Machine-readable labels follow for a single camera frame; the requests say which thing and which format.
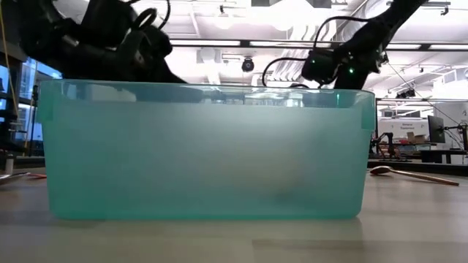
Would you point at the black background table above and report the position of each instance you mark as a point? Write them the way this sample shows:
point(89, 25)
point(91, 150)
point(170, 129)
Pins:
point(420, 166)

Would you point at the teal translucent plastic bin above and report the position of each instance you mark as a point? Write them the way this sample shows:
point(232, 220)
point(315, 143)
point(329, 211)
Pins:
point(204, 153)

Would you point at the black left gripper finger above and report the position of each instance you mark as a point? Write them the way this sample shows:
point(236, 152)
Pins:
point(168, 75)

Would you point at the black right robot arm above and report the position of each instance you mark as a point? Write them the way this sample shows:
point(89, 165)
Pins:
point(376, 29)

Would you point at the black computer monitor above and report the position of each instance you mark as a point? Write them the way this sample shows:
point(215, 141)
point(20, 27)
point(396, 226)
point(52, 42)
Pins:
point(436, 129)

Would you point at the black tripod stand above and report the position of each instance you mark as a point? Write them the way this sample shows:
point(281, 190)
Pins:
point(35, 120)

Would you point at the white sign board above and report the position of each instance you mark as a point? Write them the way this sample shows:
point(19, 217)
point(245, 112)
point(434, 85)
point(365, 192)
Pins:
point(402, 126)

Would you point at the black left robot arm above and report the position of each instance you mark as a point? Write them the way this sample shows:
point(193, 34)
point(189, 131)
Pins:
point(73, 55)

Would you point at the black ceiling dome camera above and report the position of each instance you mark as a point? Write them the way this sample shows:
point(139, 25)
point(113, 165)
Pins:
point(248, 65)

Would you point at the cardboard box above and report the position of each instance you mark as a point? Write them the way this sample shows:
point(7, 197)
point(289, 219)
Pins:
point(417, 138)

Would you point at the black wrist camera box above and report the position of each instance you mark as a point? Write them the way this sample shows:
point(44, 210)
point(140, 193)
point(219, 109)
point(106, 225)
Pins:
point(320, 67)

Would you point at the black background robot arm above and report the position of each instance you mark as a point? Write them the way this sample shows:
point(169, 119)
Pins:
point(389, 144)

